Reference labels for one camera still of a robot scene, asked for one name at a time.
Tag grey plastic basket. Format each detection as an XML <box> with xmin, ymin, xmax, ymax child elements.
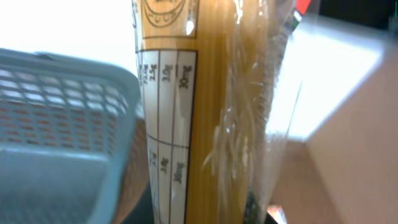
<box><xmin>1</xmin><ymin>49</ymin><xmax>140</xmax><ymax>223</ymax></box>

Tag beige rice bag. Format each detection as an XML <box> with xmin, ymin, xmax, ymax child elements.
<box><xmin>271</xmin><ymin>14</ymin><xmax>397</xmax><ymax>223</ymax></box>

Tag orange spaghetti packet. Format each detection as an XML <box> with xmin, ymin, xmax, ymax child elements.
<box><xmin>132</xmin><ymin>0</ymin><xmax>309</xmax><ymax>223</ymax></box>

